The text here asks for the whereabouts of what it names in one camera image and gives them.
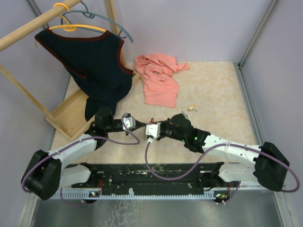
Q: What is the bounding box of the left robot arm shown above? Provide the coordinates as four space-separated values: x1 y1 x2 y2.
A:
21 107 146 200

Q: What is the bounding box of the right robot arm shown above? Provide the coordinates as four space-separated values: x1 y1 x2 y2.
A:
160 113 290 192

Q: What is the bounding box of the wooden clothes rack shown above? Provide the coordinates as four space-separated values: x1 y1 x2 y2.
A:
0 0 141 142

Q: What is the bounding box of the pink cloth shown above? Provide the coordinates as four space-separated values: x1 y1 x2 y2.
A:
134 53 190 108

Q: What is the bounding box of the dark navy vest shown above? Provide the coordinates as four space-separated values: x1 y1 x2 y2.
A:
35 29 133 121

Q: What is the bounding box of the yellow clothes hanger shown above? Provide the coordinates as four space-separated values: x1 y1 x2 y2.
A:
35 2 107 49

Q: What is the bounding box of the grey-blue clothes hanger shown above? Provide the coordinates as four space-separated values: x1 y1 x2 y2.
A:
60 0 134 43

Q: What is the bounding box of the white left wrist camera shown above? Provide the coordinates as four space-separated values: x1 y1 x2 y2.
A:
121 113 136 131

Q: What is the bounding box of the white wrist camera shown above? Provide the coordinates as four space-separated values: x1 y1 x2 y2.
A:
121 113 136 131
145 122 160 143

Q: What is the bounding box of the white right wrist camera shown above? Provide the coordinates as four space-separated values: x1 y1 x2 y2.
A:
145 122 160 143

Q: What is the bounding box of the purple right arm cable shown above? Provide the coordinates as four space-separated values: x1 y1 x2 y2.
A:
144 139 301 204

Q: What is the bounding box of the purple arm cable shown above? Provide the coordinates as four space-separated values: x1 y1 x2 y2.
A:
20 115 142 207
144 139 301 204

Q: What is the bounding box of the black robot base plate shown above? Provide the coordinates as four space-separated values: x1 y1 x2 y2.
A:
72 162 238 196

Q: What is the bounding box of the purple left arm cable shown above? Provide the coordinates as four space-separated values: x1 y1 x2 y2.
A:
20 115 142 207

